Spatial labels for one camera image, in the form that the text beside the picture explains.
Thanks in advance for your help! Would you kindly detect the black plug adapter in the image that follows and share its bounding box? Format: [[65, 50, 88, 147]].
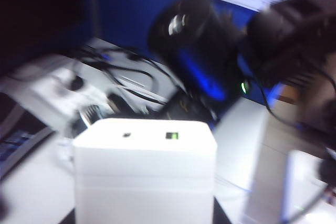
[[67, 76, 86, 91]]

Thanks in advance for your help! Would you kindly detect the black ASUS computer monitor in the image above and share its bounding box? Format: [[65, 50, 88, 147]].
[[0, 0, 98, 78]]

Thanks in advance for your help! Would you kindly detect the white grey plugged cable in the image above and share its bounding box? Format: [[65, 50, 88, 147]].
[[77, 103, 104, 127]]

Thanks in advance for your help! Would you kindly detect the white power strip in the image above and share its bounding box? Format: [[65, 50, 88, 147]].
[[0, 57, 106, 138]]

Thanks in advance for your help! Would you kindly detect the black twin-strand cable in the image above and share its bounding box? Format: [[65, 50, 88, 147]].
[[73, 47, 190, 106]]

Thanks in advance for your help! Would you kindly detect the white charging base block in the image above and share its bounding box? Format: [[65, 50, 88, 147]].
[[72, 118, 218, 224]]

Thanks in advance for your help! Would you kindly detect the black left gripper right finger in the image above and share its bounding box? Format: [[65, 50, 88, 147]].
[[214, 197, 232, 224]]

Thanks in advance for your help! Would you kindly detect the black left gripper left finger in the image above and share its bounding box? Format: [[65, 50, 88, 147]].
[[58, 206, 76, 224]]

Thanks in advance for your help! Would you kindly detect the blue partition panel with sign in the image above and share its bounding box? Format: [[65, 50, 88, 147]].
[[94, 0, 336, 104]]

